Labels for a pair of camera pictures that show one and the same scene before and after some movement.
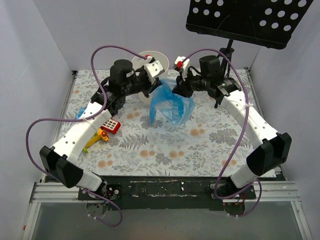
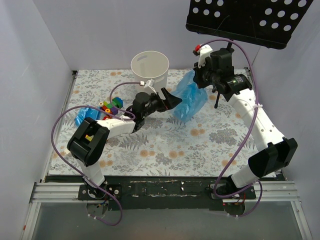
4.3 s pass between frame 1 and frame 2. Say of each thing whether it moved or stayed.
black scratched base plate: stayed
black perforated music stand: stayed
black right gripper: moved
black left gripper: moved
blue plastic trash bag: moved
